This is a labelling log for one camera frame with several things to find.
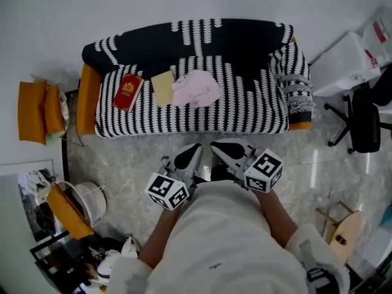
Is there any pink cloth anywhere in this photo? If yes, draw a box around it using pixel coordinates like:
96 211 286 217
171 69 224 108

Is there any person's white shirt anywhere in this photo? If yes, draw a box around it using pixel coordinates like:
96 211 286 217
107 179 352 294

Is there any mountain picture poster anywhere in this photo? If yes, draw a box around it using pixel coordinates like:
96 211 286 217
0 159 65 243

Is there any red book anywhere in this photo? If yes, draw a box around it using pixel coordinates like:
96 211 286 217
112 73 145 113

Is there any person's right forearm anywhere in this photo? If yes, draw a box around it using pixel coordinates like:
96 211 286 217
254 190 300 249

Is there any clear bag with red label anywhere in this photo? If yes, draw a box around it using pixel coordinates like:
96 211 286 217
358 9 392 61

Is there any grey backpack strap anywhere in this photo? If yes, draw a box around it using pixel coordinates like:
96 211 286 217
298 239 330 287

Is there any person's left forearm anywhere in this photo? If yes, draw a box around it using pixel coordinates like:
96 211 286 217
137 206 181 269

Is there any round wooden stool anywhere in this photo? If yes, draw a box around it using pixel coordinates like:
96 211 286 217
315 200 363 266

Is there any orange sofa with patterned cover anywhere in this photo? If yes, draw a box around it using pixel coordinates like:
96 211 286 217
75 18 315 140

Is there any orange cushion on chair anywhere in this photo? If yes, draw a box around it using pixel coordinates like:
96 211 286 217
45 183 95 241

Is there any white desk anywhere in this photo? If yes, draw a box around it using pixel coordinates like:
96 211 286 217
309 31 382 97

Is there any yellow book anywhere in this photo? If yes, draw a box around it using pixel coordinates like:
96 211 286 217
150 70 176 107

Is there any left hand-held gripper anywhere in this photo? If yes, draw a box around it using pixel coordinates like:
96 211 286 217
144 143 203 211

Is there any large orange cushion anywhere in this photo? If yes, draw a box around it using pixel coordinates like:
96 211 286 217
17 80 48 146

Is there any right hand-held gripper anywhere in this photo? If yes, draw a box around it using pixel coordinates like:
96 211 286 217
210 138 285 194

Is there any black office chair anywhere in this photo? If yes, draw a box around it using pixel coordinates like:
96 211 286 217
323 75 392 155

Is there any white patterned cushion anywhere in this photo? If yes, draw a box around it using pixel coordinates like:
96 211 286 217
58 90 70 127

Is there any small orange cushion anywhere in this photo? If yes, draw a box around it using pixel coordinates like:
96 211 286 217
44 84 67 134

